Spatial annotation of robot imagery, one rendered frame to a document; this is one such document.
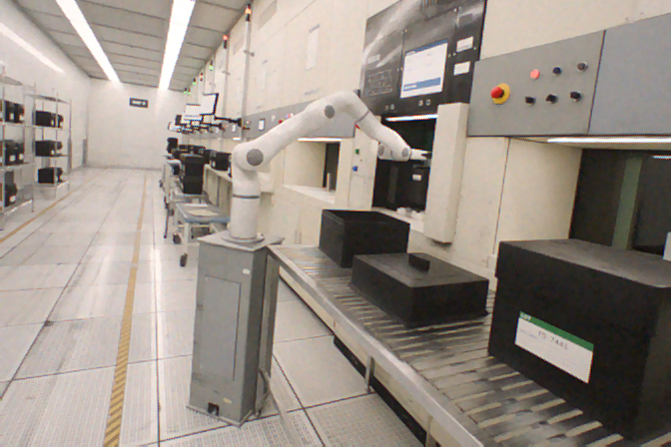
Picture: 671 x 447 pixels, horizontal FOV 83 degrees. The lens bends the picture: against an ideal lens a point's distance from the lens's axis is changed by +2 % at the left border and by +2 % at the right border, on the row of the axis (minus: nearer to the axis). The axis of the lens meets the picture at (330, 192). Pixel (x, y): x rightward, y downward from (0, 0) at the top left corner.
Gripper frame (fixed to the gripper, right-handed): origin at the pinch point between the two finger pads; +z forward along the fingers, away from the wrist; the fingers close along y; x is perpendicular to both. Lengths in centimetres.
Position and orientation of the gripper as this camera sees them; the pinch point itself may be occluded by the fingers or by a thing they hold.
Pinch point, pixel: (428, 156)
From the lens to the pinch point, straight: 212.8
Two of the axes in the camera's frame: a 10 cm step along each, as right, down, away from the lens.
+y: 4.3, 1.3, -8.9
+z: 9.0, 0.5, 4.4
